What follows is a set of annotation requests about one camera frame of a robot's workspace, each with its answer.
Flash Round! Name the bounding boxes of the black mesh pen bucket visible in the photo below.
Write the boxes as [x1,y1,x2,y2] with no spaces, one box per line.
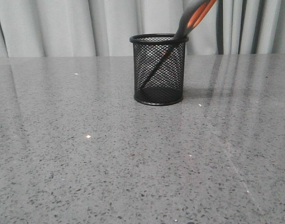
[130,34,188,106]

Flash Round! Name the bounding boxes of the grey pleated curtain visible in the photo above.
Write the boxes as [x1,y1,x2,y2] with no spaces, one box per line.
[0,0,285,57]

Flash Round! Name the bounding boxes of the grey orange handled scissors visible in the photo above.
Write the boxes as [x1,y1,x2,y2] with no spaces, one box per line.
[141,0,216,89]

